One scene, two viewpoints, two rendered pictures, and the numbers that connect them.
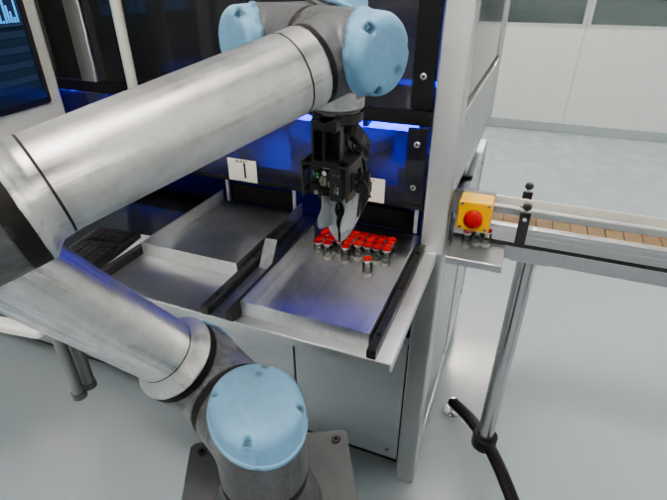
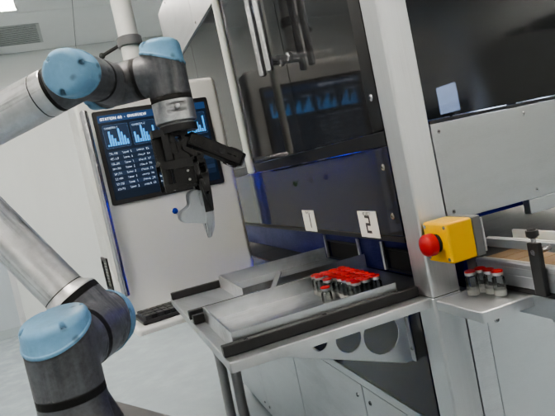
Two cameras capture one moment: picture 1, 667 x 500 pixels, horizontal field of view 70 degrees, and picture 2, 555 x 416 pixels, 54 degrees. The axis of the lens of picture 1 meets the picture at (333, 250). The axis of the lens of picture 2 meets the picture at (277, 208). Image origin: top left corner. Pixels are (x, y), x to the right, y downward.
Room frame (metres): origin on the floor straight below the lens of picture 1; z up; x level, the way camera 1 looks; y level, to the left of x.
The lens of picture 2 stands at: (0.12, -0.87, 1.18)
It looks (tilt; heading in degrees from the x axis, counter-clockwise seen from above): 4 degrees down; 50
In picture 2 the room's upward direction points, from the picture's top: 12 degrees counter-clockwise
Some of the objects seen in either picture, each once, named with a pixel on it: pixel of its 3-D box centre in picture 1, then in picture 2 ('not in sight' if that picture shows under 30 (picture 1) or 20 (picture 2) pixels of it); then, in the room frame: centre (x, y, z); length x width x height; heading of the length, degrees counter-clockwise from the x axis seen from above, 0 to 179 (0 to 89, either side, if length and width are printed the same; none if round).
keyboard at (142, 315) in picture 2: (70, 266); (198, 300); (1.02, 0.67, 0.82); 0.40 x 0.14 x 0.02; 166
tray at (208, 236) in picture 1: (228, 226); (289, 271); (1.08, 0.27, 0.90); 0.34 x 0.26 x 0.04; 158
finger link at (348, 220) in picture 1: (345, 220); (196, 215); (0.65, -0.02, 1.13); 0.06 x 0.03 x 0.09; 158
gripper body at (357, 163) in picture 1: (335, 154); (180, 158); (0.65, 0.00, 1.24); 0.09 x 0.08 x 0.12; 158
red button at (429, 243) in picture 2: (472, 218); (431, 244); (0.93, -0.31, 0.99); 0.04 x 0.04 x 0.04; 68
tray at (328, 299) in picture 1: (335, 277); (294, 303); (0.85, -0.01, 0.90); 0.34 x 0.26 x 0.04; 158
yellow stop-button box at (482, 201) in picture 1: (475, 210); (453, 238); (0.97, -0.32, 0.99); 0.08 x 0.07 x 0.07; 158
